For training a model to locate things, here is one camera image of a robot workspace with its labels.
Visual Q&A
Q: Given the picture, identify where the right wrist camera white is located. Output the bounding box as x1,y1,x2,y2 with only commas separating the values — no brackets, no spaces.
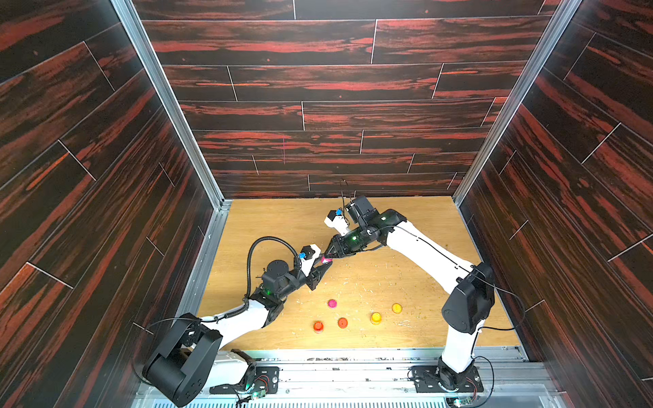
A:
324,209,350,236

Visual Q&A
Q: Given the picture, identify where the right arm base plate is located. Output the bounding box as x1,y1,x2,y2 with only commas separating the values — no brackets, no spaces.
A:
407,364,485,394

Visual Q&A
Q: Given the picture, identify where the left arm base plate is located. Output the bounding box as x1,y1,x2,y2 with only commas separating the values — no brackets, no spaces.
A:
209,367,280,396

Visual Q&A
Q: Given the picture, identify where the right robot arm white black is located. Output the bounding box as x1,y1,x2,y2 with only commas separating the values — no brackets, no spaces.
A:
324,209,495,392

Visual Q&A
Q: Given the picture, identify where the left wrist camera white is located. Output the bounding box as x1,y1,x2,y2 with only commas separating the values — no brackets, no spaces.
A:
299,244,321,276

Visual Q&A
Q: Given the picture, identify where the aluminium front rail frame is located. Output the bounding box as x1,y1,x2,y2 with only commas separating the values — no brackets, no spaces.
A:
190,347,571,407

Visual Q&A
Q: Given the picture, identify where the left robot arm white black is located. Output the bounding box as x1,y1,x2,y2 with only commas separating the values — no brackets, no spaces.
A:
141,253,332,407

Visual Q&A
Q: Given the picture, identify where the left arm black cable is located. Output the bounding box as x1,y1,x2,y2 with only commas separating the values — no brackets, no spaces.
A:
244,235,302,302

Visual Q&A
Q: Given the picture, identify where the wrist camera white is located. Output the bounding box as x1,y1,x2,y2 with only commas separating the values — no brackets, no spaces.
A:
324,209,350,236
299,244,321,276

